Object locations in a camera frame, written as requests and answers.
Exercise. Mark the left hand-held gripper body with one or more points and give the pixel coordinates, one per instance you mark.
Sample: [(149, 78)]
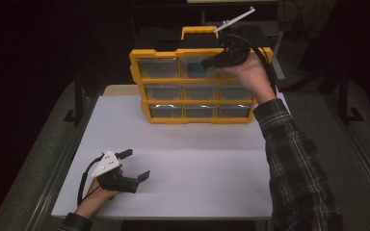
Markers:
[(115, 183)]

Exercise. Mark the set of clear drawers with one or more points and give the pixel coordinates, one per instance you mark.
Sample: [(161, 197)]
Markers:
[(159, 68)]

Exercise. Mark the person's right hand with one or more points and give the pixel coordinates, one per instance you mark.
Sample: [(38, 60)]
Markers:
[(253, 77)]

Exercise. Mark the white stand leg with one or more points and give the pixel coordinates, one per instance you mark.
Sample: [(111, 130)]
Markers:
[(280, 71)]

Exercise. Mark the aluminium rail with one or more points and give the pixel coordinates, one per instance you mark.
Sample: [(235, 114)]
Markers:
[(355, 144), (62, 170)]

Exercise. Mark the black metal stand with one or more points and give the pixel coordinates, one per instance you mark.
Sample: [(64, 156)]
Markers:
[(79, 99), (343, 96)]

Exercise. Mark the yellow and black organizer cabinet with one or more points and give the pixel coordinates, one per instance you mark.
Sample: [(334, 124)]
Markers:
[(160, 53)]

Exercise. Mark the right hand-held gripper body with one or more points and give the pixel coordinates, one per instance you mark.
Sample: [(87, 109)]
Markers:
[(236, 53)]

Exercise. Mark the person's left hand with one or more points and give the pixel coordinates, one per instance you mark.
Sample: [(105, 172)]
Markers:
[(93, 199)]

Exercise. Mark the clear plastic drawer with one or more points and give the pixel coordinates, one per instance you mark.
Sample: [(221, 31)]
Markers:
[(183, 69)]

